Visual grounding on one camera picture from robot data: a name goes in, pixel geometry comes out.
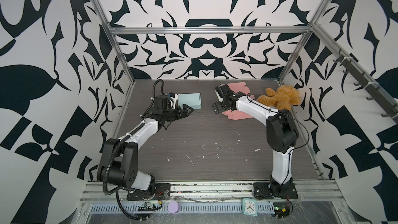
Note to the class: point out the right circuit board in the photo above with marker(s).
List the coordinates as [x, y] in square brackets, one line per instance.
[283, 211]

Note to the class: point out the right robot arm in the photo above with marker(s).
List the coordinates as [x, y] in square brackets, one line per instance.
[281, 130]

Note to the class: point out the circuit board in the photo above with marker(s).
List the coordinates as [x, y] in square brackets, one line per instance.
[149, 207]
[283, 211]

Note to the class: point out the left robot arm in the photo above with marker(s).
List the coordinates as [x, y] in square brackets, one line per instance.
[118, 167]

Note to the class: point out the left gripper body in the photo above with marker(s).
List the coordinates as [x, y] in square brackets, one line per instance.
[171, 115]

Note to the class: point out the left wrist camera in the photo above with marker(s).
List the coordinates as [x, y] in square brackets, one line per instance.
[173, 100]

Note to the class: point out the brown teddy bear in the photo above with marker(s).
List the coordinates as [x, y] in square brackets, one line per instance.
[283, 98]

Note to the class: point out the green square clock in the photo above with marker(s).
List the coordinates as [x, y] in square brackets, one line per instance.
[249, 207]

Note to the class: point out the pink paper box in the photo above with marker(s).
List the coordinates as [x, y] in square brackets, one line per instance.
[238, 115]

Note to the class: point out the purple round lid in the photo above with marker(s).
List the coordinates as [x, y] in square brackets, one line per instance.
[173, 207]

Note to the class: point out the left circuit board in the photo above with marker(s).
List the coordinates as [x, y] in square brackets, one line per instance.
[149, 207]

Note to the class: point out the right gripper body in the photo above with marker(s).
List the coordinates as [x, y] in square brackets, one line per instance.
[220, 107]

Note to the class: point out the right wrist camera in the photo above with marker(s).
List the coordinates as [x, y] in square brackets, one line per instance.
[220, 92]

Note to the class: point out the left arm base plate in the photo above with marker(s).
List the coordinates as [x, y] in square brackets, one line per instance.
[151, 194]

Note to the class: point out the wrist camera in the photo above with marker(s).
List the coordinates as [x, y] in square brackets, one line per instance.
[220, 92]
[173, 100]

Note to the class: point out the light blue paper box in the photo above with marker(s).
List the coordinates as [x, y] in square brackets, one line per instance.
[193, 100]

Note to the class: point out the wall hook rail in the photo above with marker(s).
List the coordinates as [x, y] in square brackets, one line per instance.
[365, 81]

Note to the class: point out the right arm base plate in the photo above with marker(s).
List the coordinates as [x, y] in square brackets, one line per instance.
[275, 191]

